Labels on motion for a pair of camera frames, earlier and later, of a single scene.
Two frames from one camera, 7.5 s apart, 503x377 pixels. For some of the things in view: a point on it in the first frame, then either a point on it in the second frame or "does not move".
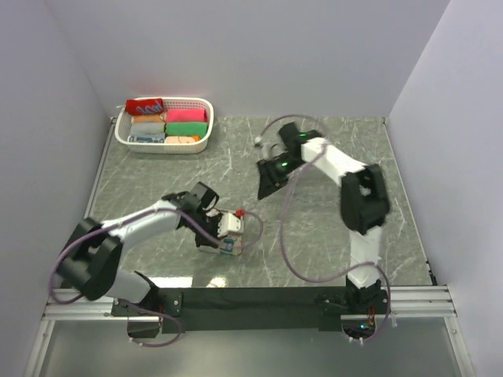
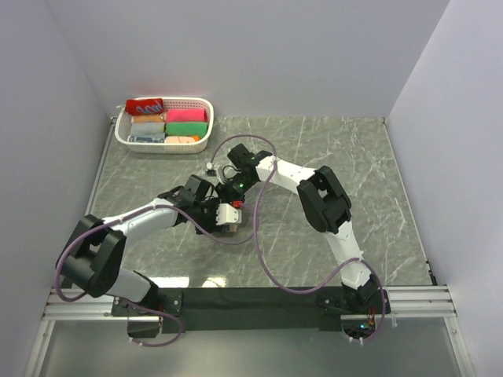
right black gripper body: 278,170 → 235,190
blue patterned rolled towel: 146,139 does not move
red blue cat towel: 137,107 does not move
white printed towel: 231,244 → 233,228
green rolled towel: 183,129 does not move
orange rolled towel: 148,118 does not move
